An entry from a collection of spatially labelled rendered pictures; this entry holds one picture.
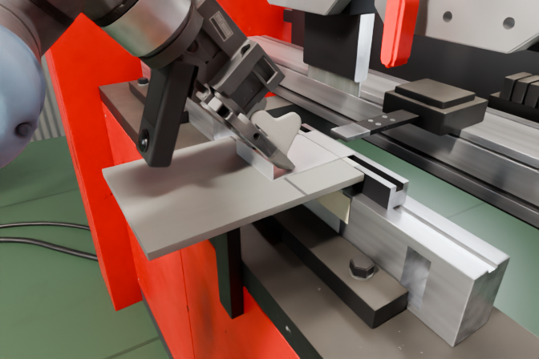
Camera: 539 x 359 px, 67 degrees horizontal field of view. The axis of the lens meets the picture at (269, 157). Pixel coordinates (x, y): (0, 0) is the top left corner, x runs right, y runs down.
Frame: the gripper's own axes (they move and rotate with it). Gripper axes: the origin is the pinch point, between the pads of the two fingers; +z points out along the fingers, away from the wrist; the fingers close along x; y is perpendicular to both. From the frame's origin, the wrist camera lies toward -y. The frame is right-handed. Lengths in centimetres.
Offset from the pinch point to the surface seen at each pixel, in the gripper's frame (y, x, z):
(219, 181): -6.1, -0.9, -4.3
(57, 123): -66, 269, 63
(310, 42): 14.8, 4.0, -3.7
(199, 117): -1.1, 39.1, 11.8
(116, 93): -10, 76, 9
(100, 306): -80, 91, 64
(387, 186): 5.8, -11.9, 6.0
